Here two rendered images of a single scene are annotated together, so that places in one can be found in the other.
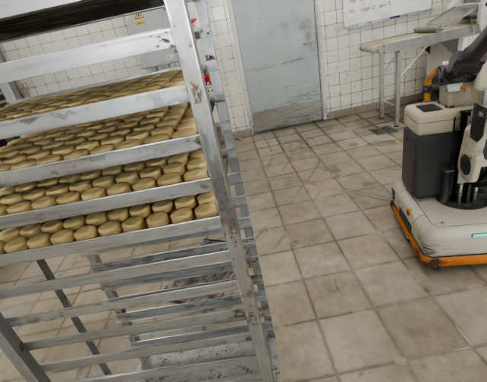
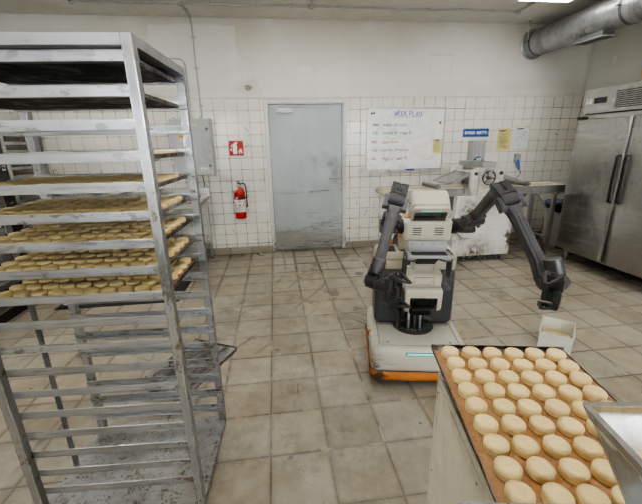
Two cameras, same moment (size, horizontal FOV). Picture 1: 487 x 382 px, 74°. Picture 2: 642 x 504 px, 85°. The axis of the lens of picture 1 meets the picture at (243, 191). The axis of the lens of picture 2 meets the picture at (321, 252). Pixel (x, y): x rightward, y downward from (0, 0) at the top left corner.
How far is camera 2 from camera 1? 0.66 m
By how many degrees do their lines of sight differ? 12
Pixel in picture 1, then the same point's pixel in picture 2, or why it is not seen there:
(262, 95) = (287, 217)
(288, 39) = (316, 172)
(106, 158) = (97, 244)
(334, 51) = (356, 188)
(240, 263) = (172, 323)
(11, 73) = (51, 190)
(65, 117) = (77, 217)
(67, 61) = (85, 189)
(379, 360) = (309, 448)
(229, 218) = (167, 291)
